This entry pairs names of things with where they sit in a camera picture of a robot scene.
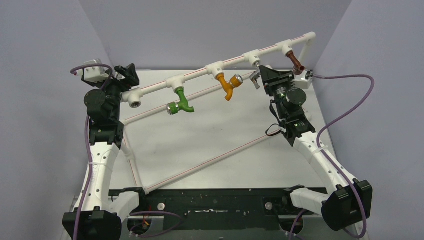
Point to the brown plastic faucet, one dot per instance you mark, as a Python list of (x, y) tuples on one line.
[(298, 68)]

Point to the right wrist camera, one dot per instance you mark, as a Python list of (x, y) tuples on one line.
[(304, 80)]

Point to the orange plastic faucet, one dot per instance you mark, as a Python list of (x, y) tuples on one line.
[(229, 86)]

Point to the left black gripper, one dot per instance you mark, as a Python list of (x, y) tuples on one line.
[(131, 79)]

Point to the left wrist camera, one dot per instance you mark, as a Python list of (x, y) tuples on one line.
[(94, 74)]

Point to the green plastic faucet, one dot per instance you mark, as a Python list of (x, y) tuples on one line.
[(182, 105)]

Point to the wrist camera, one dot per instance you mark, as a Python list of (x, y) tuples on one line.
[(94, 74), (304, 80)]

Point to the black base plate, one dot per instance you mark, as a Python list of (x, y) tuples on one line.
[(212, 210)]

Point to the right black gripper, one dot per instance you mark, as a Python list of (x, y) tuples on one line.
[(276, 78)]

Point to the white PVC pipe frame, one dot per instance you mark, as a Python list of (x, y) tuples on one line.
[(221, 145)]

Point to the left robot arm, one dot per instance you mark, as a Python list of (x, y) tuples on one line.
[(94, 216)]

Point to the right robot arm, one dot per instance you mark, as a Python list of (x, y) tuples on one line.
[(347, 200)]

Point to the chrome metal faucet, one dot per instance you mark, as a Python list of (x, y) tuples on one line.
[(254, 78)]

